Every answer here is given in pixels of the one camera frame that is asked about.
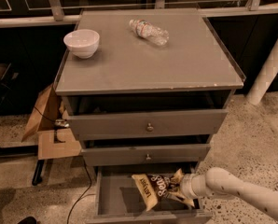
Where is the white diagonal pole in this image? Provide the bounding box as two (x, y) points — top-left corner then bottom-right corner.
(246, 38), (278, 105)

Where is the grey middle drawer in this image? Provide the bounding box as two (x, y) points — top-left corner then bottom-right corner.
(82, 135), (210, 166)

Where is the white ceramic bowl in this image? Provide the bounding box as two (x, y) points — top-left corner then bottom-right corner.
(63, 29), (100, 59)

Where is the brown chip bag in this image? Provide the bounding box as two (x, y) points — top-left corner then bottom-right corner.
(131, 168), (196, 213)

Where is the metal window railing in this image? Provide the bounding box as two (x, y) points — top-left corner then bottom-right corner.
(0, 0), (278, 29)

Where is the grey drawer cabinet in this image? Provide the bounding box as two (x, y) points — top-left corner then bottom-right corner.
(53, 8), (247, 172)

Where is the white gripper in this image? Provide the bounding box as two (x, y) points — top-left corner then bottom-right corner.
(171, 169), (198, 208)

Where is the grey bottom drawer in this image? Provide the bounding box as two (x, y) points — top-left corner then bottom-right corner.
(87, 162), (211, 224)

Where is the brown cardboard box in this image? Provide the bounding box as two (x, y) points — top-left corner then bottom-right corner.
(21, 85), (81, 160)

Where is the clear plastic water bottle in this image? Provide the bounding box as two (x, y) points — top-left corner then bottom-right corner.
(129, 20), (169, 47)

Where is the grey drawer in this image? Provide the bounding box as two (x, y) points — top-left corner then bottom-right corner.
(87, 162), (211, 224)
(63, 94), (229, 142)
(82, 135), (210, 166)

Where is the black stand leg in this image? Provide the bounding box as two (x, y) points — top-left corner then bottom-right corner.
(32, 160), (45, 186)

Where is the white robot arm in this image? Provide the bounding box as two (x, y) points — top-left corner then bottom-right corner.
(179, 167), (278, 221)

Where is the black floor cable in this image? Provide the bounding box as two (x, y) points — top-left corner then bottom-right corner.
(65, 163), (94, 224)

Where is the grey top drawer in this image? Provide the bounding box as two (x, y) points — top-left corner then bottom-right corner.
(63, 94), (229, 142)

